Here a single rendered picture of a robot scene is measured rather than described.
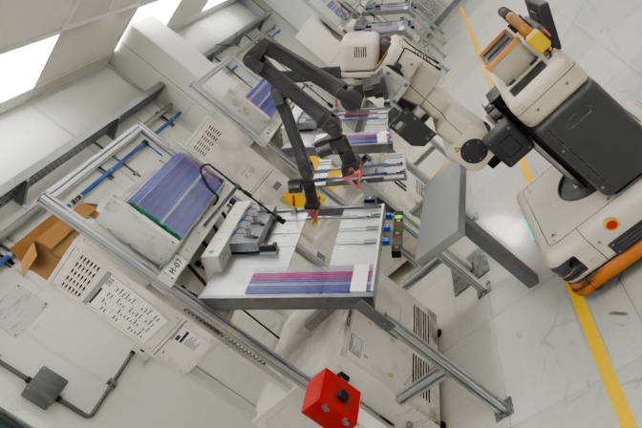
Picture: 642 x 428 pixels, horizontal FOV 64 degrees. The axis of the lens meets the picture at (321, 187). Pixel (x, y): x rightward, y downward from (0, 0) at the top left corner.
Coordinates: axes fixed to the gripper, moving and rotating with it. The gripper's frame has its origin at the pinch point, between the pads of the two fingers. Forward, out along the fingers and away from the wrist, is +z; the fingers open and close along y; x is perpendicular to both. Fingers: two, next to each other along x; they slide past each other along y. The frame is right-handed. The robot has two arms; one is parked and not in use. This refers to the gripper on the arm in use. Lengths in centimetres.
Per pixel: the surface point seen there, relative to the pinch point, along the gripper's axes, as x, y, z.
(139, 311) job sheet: -65, 61, 7
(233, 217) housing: -37.8, 8.2, -6.9
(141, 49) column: -224, -273, -45
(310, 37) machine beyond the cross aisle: -88, -440, -6
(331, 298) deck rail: 18, 60, 1
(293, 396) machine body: -7, 60, 55
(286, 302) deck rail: -1, 60, 2
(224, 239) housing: -35.8, 27.6, -6.8
